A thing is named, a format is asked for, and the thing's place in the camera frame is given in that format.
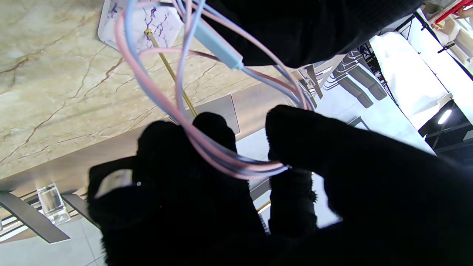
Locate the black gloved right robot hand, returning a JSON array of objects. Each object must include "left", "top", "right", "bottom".
[{"left": 88, "top": 105, "right": 473, "bottom": 266}]

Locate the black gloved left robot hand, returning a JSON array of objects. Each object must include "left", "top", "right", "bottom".
[{"left": 201, "top": 0, "right": 425, "bottom": 69}]

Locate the pink white wired earphone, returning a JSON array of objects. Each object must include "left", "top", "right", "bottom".
[{"left": 115, "top": 0, "right": 314, "bottom": 181}]

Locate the grey table inlay panel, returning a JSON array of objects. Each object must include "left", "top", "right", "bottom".
[{"left": 168, "top": 94, "right": 241, "bottom": 135}]

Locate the white cloth covered table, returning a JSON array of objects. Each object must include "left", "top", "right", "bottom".
[{"left": 370, "top": 31, "right": 454, "bottom": 130}]

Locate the dark upright desk monitor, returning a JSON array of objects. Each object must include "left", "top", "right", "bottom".
[
  {"left": 61, "top": 193, "right": 100, "bottom": 229},
  {"left": 0, "top": 190, "right": 71, "bottom": 244}
]

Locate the clear acrylic name stand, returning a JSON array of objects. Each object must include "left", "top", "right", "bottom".
[{"left": 37, "top": 184, "right": 71, "bottom": 225}]

